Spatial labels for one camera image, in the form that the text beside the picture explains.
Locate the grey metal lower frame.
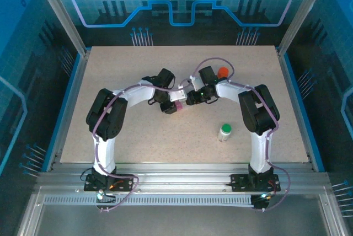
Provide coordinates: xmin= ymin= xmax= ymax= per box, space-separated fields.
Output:
xmin=16 ymin=186 xmax=350 ymax=236

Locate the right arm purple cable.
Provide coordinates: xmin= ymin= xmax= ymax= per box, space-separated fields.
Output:
xmin=191 ymin=57 xmax=292 ymax=213

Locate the aluminium frame post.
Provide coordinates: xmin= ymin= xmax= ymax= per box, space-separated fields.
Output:
xmin=30 ymin=0 xmax=92 ymax=56
xmin=276 ymin=0 xmax=334 ymax=56

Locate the grey slotted cable duct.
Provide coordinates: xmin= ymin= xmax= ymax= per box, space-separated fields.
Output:
xmin=43 ymin=195 xmax=256 ymax=208

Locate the white pill bottle green cap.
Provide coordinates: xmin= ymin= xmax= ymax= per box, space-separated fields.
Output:
xmin=217 ymin=123 xmax=232 ymax=143

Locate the aluminium cross beam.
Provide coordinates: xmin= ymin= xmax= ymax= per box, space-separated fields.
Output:
xmin=34 ymin=162 xmax=333 ymax=194

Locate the orange pill bottle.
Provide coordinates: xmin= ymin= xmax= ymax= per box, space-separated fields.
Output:
xmin=217 ymin=66 xmax=229 ymax=80

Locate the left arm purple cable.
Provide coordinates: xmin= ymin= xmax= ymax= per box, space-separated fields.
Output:
xmin=92 ymin=79 xmax=194 ymax=213

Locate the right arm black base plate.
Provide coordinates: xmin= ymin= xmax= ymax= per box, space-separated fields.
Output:
xmin=230 ymin=174 xmax=281 ymax=192

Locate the blue table edge strip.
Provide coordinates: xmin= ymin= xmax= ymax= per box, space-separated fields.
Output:
xmin=282 ymin=52 xmax=327 ymax=173
xmin=40 ymin=50 xmax=87 ymax=173

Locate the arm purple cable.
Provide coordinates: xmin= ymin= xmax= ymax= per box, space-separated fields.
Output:
xmin=191 ymin=57 xmax=292 ymax=213
xmin=92 ymin=79 xmax=194 ymax=213

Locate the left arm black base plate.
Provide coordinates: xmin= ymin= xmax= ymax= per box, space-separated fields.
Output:
xmin=84 ymin=174 xmax=135 ymax=192

